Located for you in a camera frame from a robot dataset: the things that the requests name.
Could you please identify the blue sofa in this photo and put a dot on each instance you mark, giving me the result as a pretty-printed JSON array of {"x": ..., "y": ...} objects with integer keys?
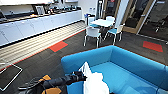
[{"x": 133, "y": 70}]

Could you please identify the black coffee machine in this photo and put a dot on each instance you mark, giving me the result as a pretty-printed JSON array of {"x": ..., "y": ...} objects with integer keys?
[{"x": 40, "y": 10}]

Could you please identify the white chair blue seat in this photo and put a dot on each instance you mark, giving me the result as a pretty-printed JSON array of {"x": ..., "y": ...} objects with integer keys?
[
  {"x": 115, "y": 31},
  {"x": 110, "y": 18},
  {"x": 92, "y": 20}
]

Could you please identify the small waste bin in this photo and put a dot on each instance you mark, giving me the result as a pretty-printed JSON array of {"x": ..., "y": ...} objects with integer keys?
[{"x": 89, "y": 18}]

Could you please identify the dark kitchen counter top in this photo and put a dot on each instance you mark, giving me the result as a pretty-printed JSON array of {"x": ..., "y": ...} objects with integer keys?
[{"x": 26, "y": 16}]

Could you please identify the wide wooden framed glass door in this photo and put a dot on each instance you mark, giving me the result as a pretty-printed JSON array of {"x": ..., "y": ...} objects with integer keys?
[{"x": 135, "y": 15}]

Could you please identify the white round cafe table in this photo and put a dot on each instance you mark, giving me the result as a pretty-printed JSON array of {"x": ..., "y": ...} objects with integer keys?
[{"x": 101, "y": 22}]

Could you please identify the narrow wooden framed glass door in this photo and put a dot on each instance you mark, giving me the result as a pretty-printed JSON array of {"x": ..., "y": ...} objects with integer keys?
[{"x": 110, "y": 7}]

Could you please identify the white kitchen wall cabinets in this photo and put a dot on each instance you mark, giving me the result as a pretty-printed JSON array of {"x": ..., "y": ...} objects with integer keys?
[{"x": 20, "y": 1}]

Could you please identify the white shirt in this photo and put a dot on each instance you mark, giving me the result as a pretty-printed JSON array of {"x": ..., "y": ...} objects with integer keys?
[{"x": 95, "y": 81}]

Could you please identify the white kitchen base cabinets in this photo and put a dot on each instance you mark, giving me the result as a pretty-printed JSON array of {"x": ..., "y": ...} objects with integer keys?
[{"x": 33, "y": 28}]

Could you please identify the all white chair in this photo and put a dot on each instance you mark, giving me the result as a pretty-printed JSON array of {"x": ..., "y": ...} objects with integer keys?
[{"x": 92, "y": 33}]

